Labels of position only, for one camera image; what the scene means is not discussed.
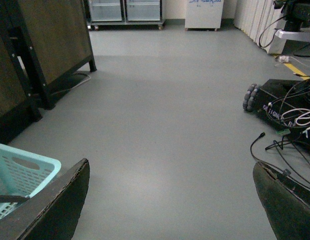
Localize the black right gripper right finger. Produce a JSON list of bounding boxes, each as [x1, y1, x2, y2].
[[252, 162, 310, 240]]

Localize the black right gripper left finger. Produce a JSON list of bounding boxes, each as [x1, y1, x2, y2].
[[0, 158, 90, 240]]

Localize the light blue plastic basket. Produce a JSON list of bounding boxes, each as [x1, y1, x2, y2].
[[0, 143, 62, 220]]

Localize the grey omni wheel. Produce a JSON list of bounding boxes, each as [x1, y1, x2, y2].
[[242, 84, 260, 112]]

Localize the white power strip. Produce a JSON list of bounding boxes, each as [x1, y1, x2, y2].
[[277, 55, 289, 63]]

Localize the dark wooden display stand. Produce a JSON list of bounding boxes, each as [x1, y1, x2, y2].
[[0, 0, 96, 144]]

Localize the glass door refrigerator cabinet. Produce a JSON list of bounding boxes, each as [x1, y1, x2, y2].
[[83, 0, 166, 31]]

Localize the white chest freezer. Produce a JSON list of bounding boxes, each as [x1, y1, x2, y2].
[[185, 0, 224, 31]]

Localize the black loose cable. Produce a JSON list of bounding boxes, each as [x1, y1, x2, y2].
[[249, 132, 310, 191]]

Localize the white cable loop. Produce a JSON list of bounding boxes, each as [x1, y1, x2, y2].
[[282, 107, 310, 127]]

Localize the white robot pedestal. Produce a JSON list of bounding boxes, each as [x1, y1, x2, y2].
[[265, 0, 310, 55]]

